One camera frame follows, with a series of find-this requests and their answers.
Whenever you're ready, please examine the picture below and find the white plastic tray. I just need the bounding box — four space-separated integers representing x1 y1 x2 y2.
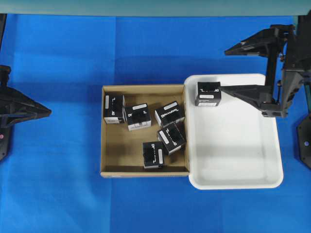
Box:
184 74 283 190

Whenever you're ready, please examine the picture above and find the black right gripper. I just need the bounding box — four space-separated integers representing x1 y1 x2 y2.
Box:
219 24 311 117

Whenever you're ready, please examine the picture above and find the blue table mat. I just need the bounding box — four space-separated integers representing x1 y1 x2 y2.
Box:
0 15 311 233

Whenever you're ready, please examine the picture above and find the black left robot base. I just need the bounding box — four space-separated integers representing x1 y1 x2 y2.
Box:
0 127 12 160

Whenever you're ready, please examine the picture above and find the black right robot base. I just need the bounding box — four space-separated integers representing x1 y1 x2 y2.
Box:
297 114 311 169

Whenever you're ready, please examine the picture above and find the black white Dynamixel box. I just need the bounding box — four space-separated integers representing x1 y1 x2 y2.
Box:
155 101 185 128
142 141 164 169
195 82 222 107
103 94 125 124
124 103 152 131
157 123 186 155

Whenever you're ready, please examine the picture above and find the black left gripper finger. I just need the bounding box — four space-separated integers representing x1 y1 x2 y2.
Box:
0 65 52 128

